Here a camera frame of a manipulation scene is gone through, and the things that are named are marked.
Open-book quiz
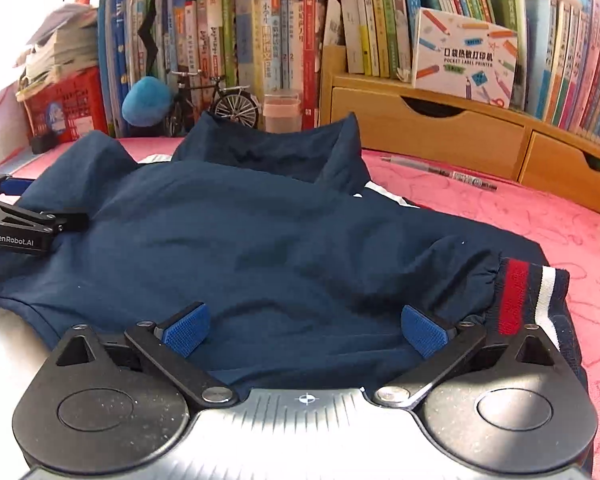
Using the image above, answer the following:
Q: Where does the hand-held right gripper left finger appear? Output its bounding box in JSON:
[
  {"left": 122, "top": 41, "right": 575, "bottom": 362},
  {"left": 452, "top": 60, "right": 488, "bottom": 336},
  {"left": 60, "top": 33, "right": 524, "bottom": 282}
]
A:
[{"left": 55, "top": 302, "right": 239, "bottom": 407}]

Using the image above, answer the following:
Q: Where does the small black box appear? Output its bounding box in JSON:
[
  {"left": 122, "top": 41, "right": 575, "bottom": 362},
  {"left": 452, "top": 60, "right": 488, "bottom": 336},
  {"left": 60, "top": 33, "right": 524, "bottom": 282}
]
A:
[{"left": 30, "top": 133, "right": 57, "bottom": 155}]

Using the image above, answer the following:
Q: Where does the white pencil print box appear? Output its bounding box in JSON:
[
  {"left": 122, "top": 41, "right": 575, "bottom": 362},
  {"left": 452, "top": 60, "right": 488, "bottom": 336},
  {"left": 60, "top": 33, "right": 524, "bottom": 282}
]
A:
[{"left": 411, "top": 7, "right": 520, "bottom": 112}]

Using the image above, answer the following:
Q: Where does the row of tall books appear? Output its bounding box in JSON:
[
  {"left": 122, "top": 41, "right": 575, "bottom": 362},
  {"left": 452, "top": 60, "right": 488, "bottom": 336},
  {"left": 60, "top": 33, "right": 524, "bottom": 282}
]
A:
[{"left": 97, "top": 0, "right": 342, "bottom": 139}]

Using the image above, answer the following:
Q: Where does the row of books on organizer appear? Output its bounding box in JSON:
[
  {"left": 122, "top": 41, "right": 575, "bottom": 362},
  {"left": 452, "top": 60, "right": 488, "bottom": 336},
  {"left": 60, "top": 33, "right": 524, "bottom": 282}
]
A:
[{"left": 336, "top": 0, "right": 600, "bottom": 155}]

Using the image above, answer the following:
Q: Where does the miniature bicycle model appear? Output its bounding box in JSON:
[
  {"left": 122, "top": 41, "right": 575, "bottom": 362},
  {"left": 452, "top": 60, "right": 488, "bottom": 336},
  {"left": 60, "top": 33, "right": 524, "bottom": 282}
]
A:
[{"left": 165, "top": 70, "right": 261, "bottom": 137}]

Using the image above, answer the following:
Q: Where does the navy and white jacket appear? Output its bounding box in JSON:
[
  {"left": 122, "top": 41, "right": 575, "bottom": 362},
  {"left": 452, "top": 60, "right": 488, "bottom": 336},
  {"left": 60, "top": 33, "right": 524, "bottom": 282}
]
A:
[{"left": 0, "top": 110, "right": 593, "bottom": 480}]

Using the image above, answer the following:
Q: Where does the wooden drawer organizer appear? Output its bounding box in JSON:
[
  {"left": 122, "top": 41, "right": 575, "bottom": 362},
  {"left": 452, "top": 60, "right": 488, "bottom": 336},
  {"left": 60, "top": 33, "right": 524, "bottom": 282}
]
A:
[{"left": 320, "top": 45, "right": 600, "bottom": 219}]

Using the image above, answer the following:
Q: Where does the stack of papers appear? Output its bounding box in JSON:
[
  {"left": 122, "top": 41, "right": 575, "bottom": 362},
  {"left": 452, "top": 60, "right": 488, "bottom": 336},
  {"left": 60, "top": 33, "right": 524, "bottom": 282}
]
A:
[{"left": 17, "top": 2, "right": 102, "bottom": 102}]

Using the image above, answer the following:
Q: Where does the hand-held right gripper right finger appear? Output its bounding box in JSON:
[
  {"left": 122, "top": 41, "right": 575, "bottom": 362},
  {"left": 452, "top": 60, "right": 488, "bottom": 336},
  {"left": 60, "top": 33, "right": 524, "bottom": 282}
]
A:
[{"left": 372, "top": 304, "right": 561, "bottom": 408}]

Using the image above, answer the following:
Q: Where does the translucent plastic cup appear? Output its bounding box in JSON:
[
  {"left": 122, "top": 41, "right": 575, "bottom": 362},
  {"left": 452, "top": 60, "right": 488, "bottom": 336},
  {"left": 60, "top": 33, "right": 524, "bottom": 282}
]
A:
[{"left": 263, "top": 89, "right": 301, "bottom": 135}]

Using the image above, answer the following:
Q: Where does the clear barrel pen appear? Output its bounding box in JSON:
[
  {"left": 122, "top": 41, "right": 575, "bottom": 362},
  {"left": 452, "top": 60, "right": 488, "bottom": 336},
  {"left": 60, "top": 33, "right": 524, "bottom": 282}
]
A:
[{"left": 380, "top": 154, "right": 499, "bottom": 192}]

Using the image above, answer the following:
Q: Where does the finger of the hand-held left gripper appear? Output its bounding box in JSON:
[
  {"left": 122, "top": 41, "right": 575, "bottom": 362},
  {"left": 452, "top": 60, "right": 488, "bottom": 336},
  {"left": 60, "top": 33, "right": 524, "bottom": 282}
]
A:
[
  {"left": 0, "top": 168, "right": 29, "bottom": 197},
  {"left": 55, "top": 212, "right": 90, "bottom": 235}
]

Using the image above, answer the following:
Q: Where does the blue plush ball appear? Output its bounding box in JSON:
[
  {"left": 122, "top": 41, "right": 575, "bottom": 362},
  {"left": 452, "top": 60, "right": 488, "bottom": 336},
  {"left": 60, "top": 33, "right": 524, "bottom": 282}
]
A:
[{"left": 121, "top": 76, "right": 175, "bottom": 127}]

